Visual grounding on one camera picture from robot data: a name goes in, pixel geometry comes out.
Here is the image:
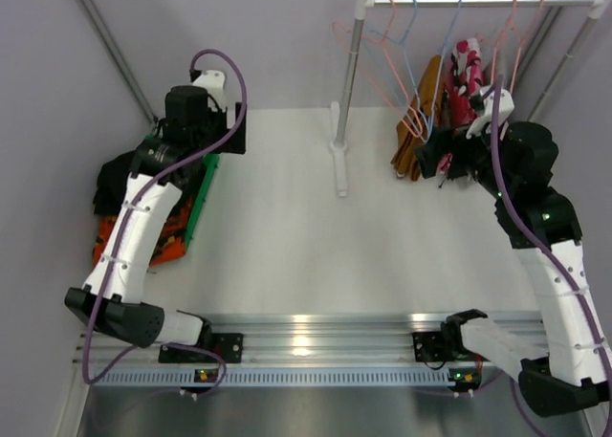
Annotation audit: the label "blue wire hanger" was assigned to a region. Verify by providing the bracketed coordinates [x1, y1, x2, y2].
[361, 0, 428, 140]
[432, 0, 463, 111]

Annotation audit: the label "black trousers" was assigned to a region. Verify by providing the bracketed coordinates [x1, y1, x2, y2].
[93, 150, 207, 216]

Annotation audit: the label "pink wire hanger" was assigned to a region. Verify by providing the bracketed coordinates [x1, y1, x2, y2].
[492, 0, 544, 93]
[332, 0, 405, 144]
[478, 0, 523, 93]

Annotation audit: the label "orange camouflage trousers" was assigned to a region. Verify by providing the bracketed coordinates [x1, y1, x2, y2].
[92, 196, 194, 267]

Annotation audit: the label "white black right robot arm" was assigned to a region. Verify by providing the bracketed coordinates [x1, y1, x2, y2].
[415, 121, 611, 417]

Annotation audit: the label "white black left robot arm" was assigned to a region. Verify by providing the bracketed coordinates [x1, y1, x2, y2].
[65, 84, 247, 348]

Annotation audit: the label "mustard brown trousers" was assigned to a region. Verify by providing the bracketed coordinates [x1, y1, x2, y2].
[390, 55, 446, 181]

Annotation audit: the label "pink camouflage trousers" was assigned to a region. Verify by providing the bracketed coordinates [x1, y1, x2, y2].
[437, 37, 485, 175]

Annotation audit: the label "green plastic bin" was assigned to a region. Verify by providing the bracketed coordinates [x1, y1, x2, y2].
[133, 133, 219, 248]

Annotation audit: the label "white clothes rack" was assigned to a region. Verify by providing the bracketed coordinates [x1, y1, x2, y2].
[330, 0, 611, 198]

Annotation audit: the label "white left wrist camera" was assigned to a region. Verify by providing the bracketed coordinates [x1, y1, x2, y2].
[192, 70, 226, 103]

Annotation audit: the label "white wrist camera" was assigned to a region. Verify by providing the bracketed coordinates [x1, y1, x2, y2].
[466, 85, 514, 140]
[192, 70, 226, 103]

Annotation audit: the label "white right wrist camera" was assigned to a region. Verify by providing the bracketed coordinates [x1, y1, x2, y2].
[466, 85, 514, 140]

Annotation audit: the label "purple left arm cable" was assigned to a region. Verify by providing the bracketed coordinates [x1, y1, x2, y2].
[80, 48, 250, 400]

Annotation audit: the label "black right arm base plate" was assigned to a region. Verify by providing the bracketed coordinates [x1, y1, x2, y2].
[411, 330, 488, 364]

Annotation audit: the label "aluminium mounting rail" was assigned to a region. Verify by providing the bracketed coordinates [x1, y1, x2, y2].
[71, 312, 594, 390]

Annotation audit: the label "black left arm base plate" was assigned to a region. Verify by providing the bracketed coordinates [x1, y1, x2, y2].
[158, 332, 244, 364]

